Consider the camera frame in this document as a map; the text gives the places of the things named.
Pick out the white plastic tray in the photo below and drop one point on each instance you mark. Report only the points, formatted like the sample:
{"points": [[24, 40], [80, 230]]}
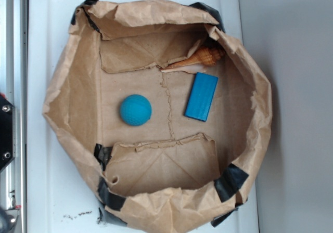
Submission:
{"points": [[58, 199]]}

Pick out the black metal bracket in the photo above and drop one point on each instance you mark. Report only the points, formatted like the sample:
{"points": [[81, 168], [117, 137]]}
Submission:
{"points": [[6, 133]]}

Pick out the blue rectangular wooden block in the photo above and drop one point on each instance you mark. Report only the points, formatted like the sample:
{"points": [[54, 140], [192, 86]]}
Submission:
{"points": [[201, 97]]}

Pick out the crumpled brown paper bag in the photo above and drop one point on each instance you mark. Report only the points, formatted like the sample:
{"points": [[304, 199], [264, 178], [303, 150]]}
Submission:
{"points": [[173, 173]]}

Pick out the orange spiral conch shell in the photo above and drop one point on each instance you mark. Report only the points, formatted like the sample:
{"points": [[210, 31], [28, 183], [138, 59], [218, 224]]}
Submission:
{"points": [[202, 59]]}

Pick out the blue dimpled ball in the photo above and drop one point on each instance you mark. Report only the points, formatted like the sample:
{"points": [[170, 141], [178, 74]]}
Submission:
{"points": [[135, 110]]}

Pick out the aluminium frame rail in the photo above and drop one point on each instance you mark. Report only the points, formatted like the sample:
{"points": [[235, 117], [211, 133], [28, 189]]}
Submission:
{"points": [[14, 59]]}

